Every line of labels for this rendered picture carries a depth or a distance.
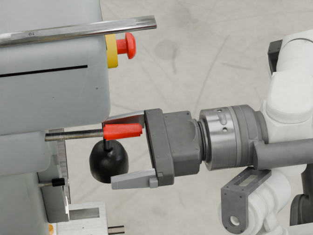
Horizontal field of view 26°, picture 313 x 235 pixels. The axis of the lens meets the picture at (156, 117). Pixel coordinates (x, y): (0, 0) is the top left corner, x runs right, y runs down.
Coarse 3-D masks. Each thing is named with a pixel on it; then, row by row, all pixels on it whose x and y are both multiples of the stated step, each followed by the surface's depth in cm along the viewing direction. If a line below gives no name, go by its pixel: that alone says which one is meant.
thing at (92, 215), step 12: (72, 204) 168; (84, 204) 168; (96, 204) 168; (72, 216) 166; (84, 216) 166; (96, 216) 166; (60, 228) 164; (72, 228) 164; (84, 228) 164; (96, 228) 164
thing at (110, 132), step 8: (104, 128) 96; (112, 128) 96; (120, 128) 96; (128, 128) 96; (136, 128) 96; (48, 136) 96; (56, 136) 96; (64, 136) 96; (72, 136) 96; (80, 136) 96; (88, 136) 96; (96, 136) 97; (104, 136) 96; (112, 136) 96; (120, 136) 96; (128, 136) 97; (136, 136) 97
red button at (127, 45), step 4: (128, 32) 100; (128, 36) 99; (132, 36) 99; (116, 40) 99; (120, 40) 99; (124, 40) 99; (128, 40) 98; (132, 40) 99; (116, 44) 99; (120, 44) 99; (124, 44) 99; (128, 44) 98; (132, 44) 98; (120, 48) 99; (124, 48) 99; (128, 48) 98; (132, 48) 98; (120, 52) 99; (124, 52) 100; (128, 52) 99; (132, 52) 99; (128, 56) 100; (132, 56) 99
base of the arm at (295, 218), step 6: (294, 198) 115; (300, 198) 115; (294, 204) 114; (300, 204) 113; (294, 210) 113; (300, 210) 113; (294, 216) 112; (300, 216) 112; (294, 222) 112; (300, 222) 112
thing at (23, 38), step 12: (84, 24) 83; (96, 24) 83; (108, 24) 83; (120, 24) 83; (132, 24) 83; (144, 24) 83; (156, 24) 83; (0, 36) 81; (12, 36) 81; (24, 36) 81; (36, 36) 81; (48, 36) 81; (60, 36) 81; (72, 36) 82; (84, 36) 82
